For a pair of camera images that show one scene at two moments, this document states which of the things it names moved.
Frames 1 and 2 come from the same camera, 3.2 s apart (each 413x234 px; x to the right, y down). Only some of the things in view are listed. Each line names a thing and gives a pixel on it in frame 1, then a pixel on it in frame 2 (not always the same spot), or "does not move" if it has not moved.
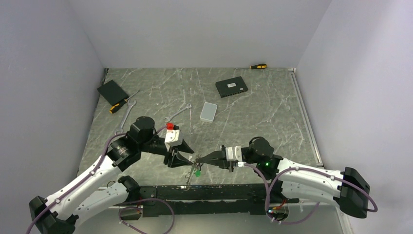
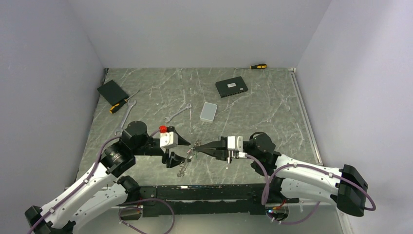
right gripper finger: x=217 y=158 → x=217 y=149
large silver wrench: x=130 y=106 does not move
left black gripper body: x=155 y=146 does not move
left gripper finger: x=176 y=161 does not move
